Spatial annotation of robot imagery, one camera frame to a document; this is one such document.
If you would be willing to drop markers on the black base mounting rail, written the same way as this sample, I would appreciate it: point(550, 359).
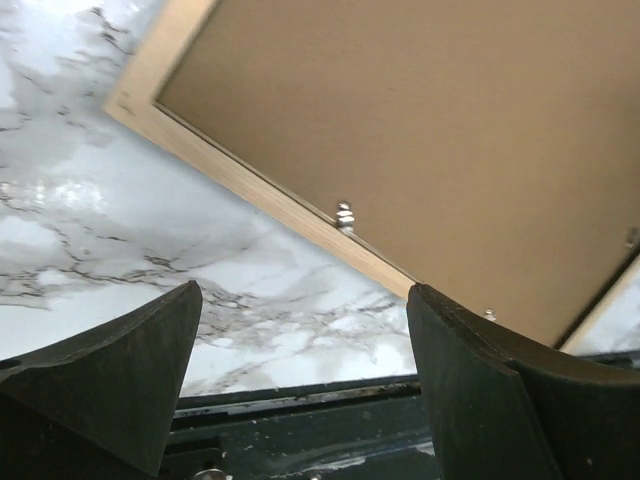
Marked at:
point(365, 429)

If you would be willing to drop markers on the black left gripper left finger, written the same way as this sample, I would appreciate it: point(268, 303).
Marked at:
point(99, 404)

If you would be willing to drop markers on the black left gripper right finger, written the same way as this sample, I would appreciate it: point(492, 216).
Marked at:
point(502, 406)

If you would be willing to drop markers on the brown cardboard backing sheet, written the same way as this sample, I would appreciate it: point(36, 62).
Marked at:
point(425, 150)

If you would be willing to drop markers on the rectangular picture frame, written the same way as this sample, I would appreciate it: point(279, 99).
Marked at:
point(250, 175)

